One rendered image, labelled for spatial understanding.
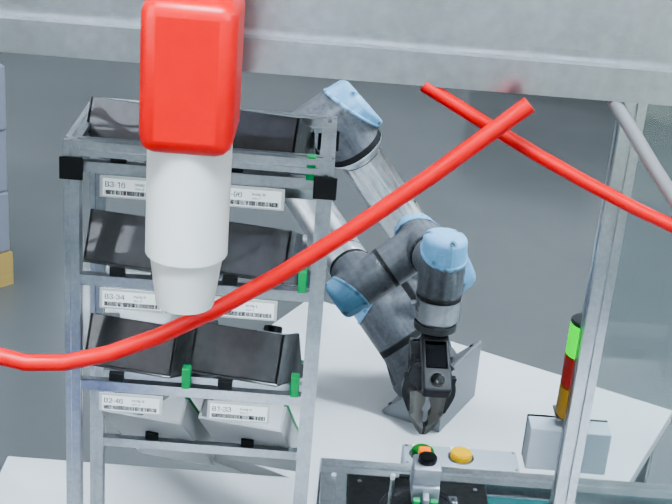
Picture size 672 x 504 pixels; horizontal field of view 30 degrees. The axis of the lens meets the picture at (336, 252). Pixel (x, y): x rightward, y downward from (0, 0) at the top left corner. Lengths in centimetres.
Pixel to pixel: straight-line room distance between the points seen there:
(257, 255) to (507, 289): 366
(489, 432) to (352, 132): 68
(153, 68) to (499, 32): 19
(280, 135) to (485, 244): 413
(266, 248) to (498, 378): 119
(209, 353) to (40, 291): 328
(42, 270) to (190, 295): 459
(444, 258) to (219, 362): 43
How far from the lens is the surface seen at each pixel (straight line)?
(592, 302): 176
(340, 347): 285
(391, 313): 256
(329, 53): 68
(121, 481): 237
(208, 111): 59
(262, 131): 166
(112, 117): 169
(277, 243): 171
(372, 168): 243
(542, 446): 190
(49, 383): 441
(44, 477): 238
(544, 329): 503
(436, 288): 203
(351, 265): 212
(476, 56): 68
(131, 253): 173
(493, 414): 266
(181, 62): 59
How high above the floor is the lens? 219
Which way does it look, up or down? 24 degrees down
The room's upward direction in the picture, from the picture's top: 5 degrees clockwise
